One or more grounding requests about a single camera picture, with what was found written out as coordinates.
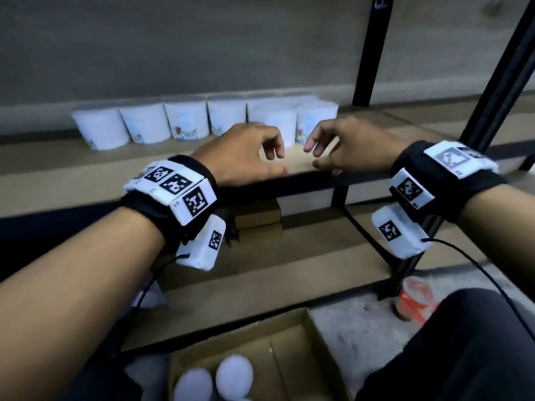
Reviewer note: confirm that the person's right hand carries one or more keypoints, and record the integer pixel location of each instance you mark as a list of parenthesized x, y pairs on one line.
[(359, 146)]

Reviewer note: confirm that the person's left hand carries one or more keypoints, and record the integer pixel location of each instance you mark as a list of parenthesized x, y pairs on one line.
[(238, 158)]

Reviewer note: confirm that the person's left forearm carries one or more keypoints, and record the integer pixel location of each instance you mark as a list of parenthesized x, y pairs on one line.
[(62, 296)]

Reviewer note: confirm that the orange plastic bag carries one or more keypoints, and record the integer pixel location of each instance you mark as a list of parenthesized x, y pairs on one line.
[(411, 306)]

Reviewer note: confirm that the plastic drink cup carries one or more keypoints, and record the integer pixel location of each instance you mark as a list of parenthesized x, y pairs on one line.
[(414, 283)]

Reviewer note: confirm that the cardboard box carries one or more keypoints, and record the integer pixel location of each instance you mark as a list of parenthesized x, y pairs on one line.
[(301, 363)]

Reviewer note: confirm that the tall small brown carton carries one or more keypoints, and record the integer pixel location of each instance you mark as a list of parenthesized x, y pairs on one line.
[(257, 215)]

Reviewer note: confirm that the black metal wooden shelf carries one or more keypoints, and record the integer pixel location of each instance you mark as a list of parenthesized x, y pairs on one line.
[(83, 183)]

